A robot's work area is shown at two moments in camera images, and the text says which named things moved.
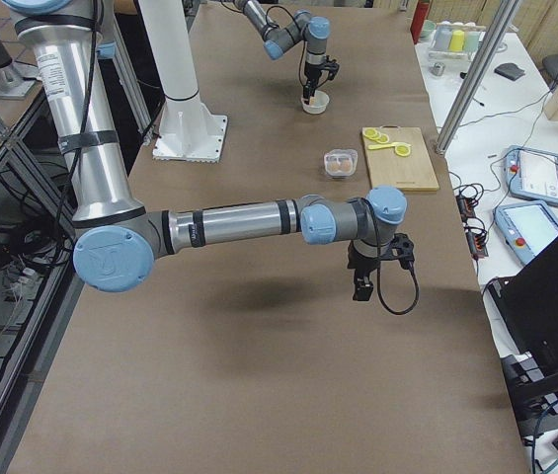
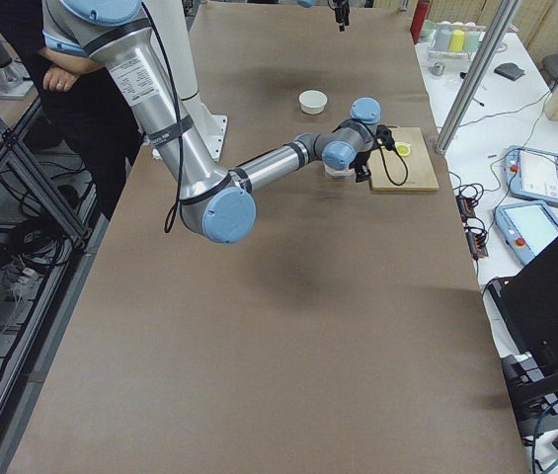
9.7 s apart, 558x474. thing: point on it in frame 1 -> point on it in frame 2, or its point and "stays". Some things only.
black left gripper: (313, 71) -> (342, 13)
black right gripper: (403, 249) -> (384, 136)
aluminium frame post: (505, 12) stays
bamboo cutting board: (412, 173) stays
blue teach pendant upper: (536, 175) stays
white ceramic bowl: (320, 106) stays
